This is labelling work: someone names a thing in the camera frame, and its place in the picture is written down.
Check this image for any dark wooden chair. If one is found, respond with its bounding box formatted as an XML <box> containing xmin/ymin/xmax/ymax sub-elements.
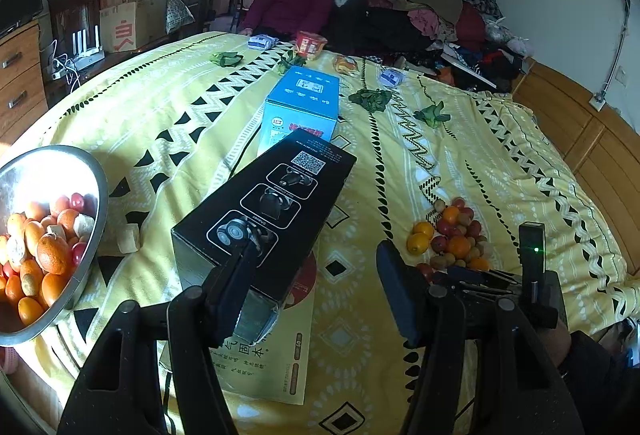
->
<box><xmin>47</xmin><ymin>0</ymin><xmax>103</xmax><ymax>61</ymax></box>

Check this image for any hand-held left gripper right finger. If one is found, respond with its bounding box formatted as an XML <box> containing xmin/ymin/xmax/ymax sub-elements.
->
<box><xmin>376</xmin><ymin>240</ymin><xmax>586</xmax><ymax>435</ymax></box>

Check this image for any red instant noodle cup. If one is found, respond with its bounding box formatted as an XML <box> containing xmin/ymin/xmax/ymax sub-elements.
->
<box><xmin>296</xmin><ymin>30</ymin><xmax>328</xmax><ymax>61</ymax></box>

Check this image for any cardboard box with red print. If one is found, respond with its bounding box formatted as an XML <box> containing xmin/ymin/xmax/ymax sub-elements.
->
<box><xmin>99</xmin><ymin>0</ymin><xmax>168</xmax><ymax>52</ymax></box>

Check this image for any white router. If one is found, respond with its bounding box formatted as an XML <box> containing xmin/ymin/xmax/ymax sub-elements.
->
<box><xmin>70</xmin><ymin>29</ymin><xmax>106</xmax><ymax>65</ymax></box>

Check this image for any large round orange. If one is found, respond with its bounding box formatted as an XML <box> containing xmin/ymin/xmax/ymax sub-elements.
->
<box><xmin>446</xmin><ymin>236</ymin><xmax>472</xmax><ymax>260</ymax></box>

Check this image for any yellow patterned bed sheet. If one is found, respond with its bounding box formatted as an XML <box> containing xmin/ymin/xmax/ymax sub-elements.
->
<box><xmin>20</xmin><ymin>31</ymin><xmax>628</xmax><ymax>435</ymax></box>

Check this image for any person's right forearm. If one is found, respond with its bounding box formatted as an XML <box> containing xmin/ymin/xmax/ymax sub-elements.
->
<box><xmin>560</xmin><ymin>330</ymin><xmax>640</xmax><ymax>435</ymax></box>

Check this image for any patterned bag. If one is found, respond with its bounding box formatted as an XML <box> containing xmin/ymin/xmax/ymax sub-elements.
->
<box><xmin>165</xmin><ymin>0</ymin><xmax>196</xmax><ymax>33</ymax></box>

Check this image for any steel bowl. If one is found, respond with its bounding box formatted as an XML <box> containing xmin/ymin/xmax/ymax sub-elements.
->
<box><xmin>0</xmin><ymin>144</ymin><xmax>110</xmax><ymax>348</ymax></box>

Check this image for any cream flat printed box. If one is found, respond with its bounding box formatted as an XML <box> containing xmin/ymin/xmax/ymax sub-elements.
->
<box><xmin>160</xmin><ymin>235</ymin><xmax>321</xmax><ymax>406</ymax></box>

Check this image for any wooden bed frame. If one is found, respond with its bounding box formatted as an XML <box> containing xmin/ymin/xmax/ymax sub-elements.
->
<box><xmin>510</xmin><ymin>58</ymin><xmax>640</xmax><ymax>276</ymax></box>

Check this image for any white power strip with cables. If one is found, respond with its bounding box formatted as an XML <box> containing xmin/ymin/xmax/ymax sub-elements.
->
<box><xmin>49</xmin><ymin>55</ymin><xmax>82</xmax><ymax>88</ymax></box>

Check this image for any pink plastic basket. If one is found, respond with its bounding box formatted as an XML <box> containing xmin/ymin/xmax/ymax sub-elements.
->
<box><xmin>0</xmin><ymin>345</ymin><xmax>21</xmax><ymax>373</ymax></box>

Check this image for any long black printed box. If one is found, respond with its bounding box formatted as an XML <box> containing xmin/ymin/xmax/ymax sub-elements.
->
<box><xmin>171</xmin><ymin>128</ymin><xmax>358</xmax><ymax>346</ymax></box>

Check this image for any wall cable conduit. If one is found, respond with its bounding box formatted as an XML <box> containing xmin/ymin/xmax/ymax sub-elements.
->
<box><xmin>595</xmin><ymin>0</ymin><xmax>632</xmax><ymax>106</ymax></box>

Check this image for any heap of mandarin oranges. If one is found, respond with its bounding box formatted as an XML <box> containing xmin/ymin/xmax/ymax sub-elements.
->
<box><xmin>0</xmin><ymin>200</ymin><xmax>83</xmax><ymax>327</ymax></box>

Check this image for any blue and green carton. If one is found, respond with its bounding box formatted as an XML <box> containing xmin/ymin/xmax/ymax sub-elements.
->
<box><xmin>257</xmin><ymin>65</ymin><xmax>342</xmax><ymax>156</ymax></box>

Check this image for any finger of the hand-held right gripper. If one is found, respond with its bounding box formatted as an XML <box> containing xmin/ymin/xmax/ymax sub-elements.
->
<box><xmin>447</xmin><ymin>265</ymin><xmax>521</xmax><ymax>285</ymax></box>
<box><xmin>452</xmin><ymin>282</ymin><xmax>521</xmax><ymax>301</ymax></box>

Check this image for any packaged bread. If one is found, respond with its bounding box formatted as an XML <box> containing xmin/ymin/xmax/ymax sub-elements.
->
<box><xmin>334</xmin><ymin>55</ymin><xmax>361</xmax><ymax>76</ymax></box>

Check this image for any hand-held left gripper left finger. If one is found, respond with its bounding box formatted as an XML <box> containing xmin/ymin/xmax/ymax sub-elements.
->
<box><xmin>57</xmin><ymin>242</ymin><xmax>261</xmax><ymax>435</ymax></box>

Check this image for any pile of clothes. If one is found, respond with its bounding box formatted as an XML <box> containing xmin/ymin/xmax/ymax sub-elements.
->
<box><xmin>332</xmin><ymin>0</ymin><xmax>531</xmax><ymax>81</ymax></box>

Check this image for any person's right hand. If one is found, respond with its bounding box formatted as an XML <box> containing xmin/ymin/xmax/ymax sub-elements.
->
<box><xmin>537</xmin><ymin>320</ymin><xmax>573</xmax><ymax>378</ymax></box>

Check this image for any pile of cherry tomatoes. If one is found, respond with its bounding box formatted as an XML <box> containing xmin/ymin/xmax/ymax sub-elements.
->
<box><xmin>416</xmin><ymin>196</ymin><xmax>483</xmax><ymax>283</ymax></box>

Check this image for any wooden drawer cabinet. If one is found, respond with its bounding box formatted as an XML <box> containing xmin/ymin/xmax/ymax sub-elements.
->
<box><xmin>0</xmin><ymin>20</ymin><xmax>48</xmax><ymax>146</ymax></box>

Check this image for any pale vegetable chunk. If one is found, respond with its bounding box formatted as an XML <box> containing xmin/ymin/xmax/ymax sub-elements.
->
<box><xmin>72</xmin><ymin>214</ymin><xmax>96</xmax><ymax>238</ymax></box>
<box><xmin>6</xmin><ymin>235</ymin><xmax>28</xmax><ymax>263</ymax></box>
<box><xmin>117</xmin><ymin>224</ymin><xmax>140</xmax><ymax>255</ymax></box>

